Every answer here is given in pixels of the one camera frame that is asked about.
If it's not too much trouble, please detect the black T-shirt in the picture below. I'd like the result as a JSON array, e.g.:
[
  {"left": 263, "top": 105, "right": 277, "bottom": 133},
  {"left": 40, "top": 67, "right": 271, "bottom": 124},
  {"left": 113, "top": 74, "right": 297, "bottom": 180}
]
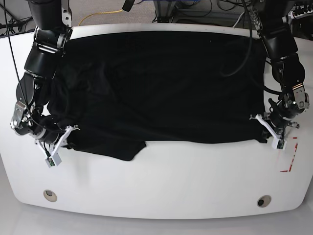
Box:
[{"left": 47, "top": 31, "right": 267, "bottom": 161}]

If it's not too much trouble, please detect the yellow cable on floor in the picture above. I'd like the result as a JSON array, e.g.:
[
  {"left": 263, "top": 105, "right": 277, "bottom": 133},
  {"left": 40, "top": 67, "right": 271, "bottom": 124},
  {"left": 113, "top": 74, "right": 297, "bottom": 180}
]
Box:
[{"left": 78, "top": 8, "right": 125, "bottom": 26}]

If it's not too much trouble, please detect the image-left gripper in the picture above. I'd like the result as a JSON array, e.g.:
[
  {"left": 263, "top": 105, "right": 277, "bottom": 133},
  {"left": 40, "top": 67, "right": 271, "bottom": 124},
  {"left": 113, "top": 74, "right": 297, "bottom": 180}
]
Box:
[{"left": 10, "top": 101, "right": 80, "bottom": 157}]

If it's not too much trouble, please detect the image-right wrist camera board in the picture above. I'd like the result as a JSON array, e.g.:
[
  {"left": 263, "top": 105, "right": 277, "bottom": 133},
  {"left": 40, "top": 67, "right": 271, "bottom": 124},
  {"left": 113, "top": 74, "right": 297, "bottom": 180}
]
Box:
[{"left": 271, "top": 138, "right": 287, "bottom": 150}]

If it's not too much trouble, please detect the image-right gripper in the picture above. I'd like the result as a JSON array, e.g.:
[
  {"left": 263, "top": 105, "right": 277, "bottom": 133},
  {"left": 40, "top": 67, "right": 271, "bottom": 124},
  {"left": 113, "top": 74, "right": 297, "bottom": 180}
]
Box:
[{"left": 249, "top": 84, "right": 310, "bottom": 143}]

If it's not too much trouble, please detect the right table cable grommet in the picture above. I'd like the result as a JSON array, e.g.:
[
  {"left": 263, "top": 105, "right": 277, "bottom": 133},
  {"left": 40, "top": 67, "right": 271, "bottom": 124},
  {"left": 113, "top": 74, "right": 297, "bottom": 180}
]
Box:
[{"left": 257, "top": 195, "right": 272, "bottom": 208}]

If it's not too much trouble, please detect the white power strip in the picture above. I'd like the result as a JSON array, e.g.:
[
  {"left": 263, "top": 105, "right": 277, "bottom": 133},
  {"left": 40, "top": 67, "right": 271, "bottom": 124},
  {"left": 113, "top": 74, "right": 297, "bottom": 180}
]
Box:
[{"left": 288, "top": 4, "right": 313, "bottom": 20}]

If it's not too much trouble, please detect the table cable grommet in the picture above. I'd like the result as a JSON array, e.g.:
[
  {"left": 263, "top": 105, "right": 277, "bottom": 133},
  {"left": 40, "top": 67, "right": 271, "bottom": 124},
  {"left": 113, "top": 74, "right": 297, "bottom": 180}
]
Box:
[
  {"left": 257, "top": 195, "right": 272, "bottom": 208},
  {"left": 43, "top": 190, "right": 57, "bottom": 202}
]

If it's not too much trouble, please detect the red tape rectangle marking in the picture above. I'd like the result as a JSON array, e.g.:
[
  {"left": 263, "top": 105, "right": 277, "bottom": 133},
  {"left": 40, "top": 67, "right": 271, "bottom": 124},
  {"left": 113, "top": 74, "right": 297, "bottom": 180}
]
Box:
[{"left": 277, "top": 137, "right": 299, "bottom": 173}]

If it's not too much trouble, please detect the grey metal stand base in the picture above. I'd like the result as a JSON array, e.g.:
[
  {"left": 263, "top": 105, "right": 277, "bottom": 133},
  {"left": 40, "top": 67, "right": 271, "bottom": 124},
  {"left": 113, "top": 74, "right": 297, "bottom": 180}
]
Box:
[{"left": 152, "top": 0, "right": 198, "bottom": 23}]

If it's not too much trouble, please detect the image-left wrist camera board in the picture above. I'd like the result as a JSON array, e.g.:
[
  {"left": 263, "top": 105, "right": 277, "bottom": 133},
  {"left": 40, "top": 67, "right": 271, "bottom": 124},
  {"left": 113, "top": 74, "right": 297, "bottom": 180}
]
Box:
[{"left": 45, "top": 153, "right": 62, "bottom": 168}]

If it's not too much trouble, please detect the left table cable grommet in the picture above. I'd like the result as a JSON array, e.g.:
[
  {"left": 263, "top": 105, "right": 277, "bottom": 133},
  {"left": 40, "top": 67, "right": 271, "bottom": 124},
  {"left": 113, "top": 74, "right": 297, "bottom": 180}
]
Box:
[{"left": 43, "top": 190, "right": 57, "bottom": 202}]

